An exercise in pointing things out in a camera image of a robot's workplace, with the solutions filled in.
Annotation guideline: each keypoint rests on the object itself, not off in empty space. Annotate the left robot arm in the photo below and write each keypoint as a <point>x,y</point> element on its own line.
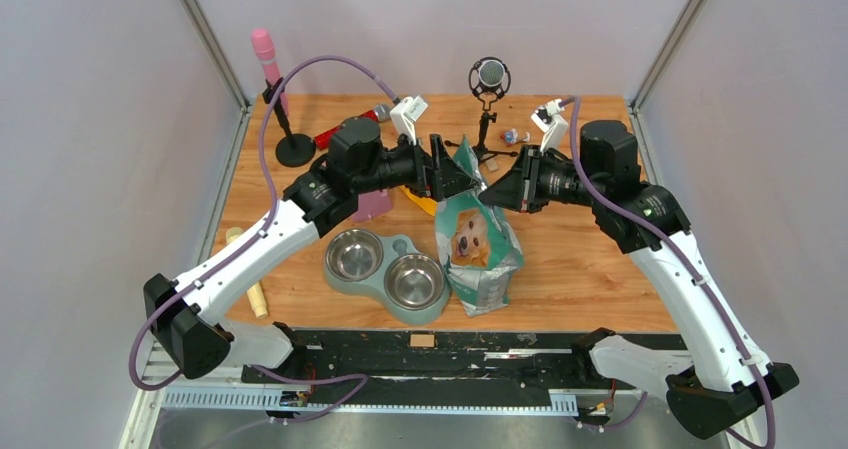
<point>187,314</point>

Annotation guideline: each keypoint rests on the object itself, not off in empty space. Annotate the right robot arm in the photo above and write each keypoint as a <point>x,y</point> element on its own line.
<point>724,377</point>

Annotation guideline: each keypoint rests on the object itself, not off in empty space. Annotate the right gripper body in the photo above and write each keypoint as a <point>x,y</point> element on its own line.
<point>536,170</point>

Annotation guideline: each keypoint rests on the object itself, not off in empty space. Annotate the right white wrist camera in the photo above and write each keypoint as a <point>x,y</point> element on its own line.
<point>549,120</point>

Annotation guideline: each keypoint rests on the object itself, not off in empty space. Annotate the small toy figurine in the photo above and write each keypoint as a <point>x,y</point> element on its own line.
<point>514,137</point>

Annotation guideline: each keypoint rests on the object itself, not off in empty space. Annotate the silver studio microphone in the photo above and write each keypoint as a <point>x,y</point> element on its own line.
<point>489,77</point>

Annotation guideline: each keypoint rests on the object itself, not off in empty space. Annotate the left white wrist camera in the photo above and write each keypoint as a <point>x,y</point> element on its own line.
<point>405,114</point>

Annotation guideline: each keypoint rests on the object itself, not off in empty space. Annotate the pink metronome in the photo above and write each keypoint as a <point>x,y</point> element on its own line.
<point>372,205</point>

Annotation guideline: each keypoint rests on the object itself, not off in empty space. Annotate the green pet food bag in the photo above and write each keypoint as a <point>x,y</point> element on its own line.
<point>477,246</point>

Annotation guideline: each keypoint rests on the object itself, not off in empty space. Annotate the grey double pet bowl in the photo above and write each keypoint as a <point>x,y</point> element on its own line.
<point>409,284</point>

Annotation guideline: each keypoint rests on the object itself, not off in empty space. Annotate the wooden block on rail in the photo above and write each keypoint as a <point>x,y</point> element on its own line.
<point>422,340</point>

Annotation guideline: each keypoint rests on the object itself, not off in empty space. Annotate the pink microphone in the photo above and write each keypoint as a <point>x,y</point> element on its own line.
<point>264,50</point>

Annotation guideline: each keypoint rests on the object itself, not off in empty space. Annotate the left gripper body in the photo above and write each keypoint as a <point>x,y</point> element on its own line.
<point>417,176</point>

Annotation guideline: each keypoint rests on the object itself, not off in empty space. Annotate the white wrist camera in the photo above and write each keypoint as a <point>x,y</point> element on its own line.
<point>405,114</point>
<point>549,120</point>

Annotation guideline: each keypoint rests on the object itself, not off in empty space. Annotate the black tripod mic stand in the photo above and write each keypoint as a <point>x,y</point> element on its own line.
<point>488,117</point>

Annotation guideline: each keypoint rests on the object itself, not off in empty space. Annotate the black round-base mic stand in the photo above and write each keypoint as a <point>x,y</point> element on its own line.
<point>294,149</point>

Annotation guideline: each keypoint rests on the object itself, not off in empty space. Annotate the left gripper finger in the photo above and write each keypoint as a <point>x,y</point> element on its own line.
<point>449,182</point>
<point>442,166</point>

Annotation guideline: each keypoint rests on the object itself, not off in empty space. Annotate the yellow plastic scoop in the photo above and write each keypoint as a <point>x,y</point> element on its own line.
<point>428,205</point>

